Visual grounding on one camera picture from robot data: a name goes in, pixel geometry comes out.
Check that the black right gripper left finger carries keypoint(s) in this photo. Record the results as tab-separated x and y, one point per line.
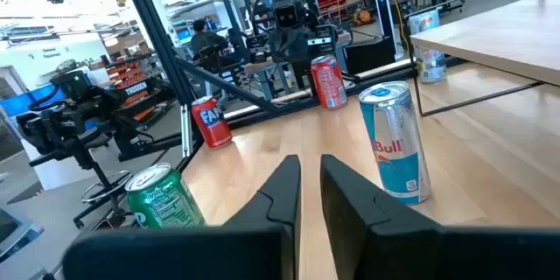
262	245

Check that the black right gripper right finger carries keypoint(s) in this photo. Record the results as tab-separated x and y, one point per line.
372	236

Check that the red soda can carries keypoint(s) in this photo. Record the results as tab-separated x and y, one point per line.
328	83

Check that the silver blue Red Bull can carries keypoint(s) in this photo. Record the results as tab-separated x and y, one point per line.
394	140

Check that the green Sprite can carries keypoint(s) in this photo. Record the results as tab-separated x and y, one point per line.
166	201

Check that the black background robot arm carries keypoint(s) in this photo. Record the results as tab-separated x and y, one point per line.
57	122

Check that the person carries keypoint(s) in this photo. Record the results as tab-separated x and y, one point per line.
205	41

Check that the black monitor back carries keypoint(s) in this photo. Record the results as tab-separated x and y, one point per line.
367	54

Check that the white and black tower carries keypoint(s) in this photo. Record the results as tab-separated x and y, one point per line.
387	22

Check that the blue lit monitor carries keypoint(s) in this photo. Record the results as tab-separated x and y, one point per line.
184	34

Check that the red Fanta can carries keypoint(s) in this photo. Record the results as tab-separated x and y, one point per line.
212	124

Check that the slim white can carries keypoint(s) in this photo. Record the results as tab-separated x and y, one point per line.
431	65

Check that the black Trossen labelled cart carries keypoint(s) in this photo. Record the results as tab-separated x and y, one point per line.
135	89

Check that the black stool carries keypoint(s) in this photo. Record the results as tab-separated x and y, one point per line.
105	179

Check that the rack with orange bins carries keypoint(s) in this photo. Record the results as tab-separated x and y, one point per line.
124	74

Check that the grey blue flat device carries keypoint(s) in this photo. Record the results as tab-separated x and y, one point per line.
13	236

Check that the blue storage bins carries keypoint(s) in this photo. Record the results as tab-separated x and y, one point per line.
26	102

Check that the silver frame bracket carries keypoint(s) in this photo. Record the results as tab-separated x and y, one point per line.
186	129

